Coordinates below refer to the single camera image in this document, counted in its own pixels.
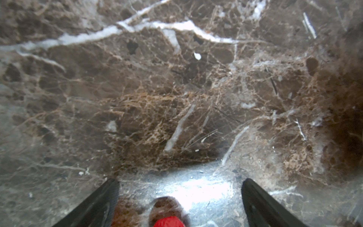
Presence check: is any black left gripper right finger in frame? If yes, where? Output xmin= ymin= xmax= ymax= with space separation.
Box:
xmin=241 ymin=178 xmax=307 ymax=227

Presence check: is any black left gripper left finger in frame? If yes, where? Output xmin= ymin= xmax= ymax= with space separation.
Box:
xmin=54 ymin=179 xmax=120 ymax=227

